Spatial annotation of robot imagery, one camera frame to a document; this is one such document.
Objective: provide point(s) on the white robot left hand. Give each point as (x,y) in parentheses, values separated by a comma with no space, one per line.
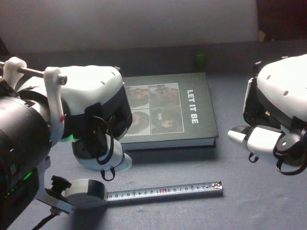
(96,86)

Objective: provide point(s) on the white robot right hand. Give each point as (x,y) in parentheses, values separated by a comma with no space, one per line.
(283,79)

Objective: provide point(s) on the large pale backdrop board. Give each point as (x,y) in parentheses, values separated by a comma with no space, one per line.
(120,19)

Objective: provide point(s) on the black Let It Be book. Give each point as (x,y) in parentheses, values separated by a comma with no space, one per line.
(192,107)

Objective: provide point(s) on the grey table cloth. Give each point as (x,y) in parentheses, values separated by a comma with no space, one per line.
(216,210)

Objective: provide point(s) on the white and black tape measure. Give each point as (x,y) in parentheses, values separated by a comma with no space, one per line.
(96,191)

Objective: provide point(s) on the small dark green toy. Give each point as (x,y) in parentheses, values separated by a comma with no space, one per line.
(201,60)

